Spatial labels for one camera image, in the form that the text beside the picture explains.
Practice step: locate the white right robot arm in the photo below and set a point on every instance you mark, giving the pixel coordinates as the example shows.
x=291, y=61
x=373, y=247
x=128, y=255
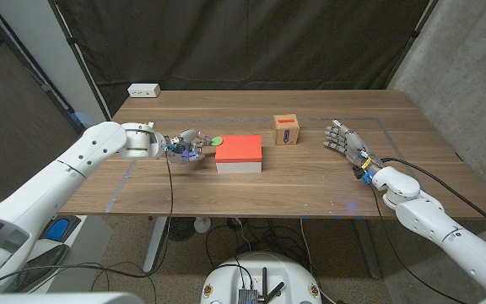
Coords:
x=437, y=224

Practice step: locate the red-topped white box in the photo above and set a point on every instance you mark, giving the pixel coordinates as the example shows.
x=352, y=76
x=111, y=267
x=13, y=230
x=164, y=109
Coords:
x=239, y=150

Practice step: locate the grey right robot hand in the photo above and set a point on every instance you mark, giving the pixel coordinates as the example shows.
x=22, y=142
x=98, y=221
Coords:
x=352, y=143

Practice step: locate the black backdrop curtain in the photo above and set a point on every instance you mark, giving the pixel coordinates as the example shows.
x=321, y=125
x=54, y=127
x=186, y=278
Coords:
x=243, y=42

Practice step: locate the white table leg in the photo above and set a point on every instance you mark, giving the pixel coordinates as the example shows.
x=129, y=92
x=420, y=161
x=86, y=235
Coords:
x=155, y=245

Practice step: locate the white head camera housing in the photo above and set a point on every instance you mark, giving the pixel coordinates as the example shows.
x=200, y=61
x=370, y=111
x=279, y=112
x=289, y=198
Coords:
x=57, y=299

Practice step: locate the white robot torso base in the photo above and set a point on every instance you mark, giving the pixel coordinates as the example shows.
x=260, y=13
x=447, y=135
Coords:
x=226, y=278

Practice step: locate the blue foot pedal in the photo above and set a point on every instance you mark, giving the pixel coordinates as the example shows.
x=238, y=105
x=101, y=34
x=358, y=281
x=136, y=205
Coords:
x=61, y=228

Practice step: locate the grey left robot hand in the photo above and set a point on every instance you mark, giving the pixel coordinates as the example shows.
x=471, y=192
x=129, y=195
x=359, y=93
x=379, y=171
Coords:
x=190, y=139

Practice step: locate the black backdrop stand pole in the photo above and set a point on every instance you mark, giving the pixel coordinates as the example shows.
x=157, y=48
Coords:
x=80, y=59
x=412, y=38

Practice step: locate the green round coin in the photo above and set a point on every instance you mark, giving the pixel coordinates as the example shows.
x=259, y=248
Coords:
x=218, y=140

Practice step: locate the grey radio box with antennas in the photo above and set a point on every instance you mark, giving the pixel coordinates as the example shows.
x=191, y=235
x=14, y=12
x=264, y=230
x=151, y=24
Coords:
x=247, y=295

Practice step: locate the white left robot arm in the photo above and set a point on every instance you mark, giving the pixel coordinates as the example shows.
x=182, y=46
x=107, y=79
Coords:
x=66, y=173

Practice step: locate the black leather shoe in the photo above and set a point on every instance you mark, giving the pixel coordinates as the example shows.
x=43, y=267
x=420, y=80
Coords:
x=49, y=262

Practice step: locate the white round table foot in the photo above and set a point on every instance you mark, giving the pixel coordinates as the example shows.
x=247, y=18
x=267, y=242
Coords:
x=202, y=225

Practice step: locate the grey table leg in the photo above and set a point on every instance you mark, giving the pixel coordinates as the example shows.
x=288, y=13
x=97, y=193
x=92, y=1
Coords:
x=367, y=249

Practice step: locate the small black floor fan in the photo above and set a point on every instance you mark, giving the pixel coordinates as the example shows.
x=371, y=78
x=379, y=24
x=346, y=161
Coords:
x=180, y=229

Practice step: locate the white power outlet block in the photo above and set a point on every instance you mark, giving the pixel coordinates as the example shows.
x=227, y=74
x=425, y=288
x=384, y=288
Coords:
x=143, y=90

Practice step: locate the wooden box with coloured slots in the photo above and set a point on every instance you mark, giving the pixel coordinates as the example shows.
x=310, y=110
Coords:
x=286, y=128

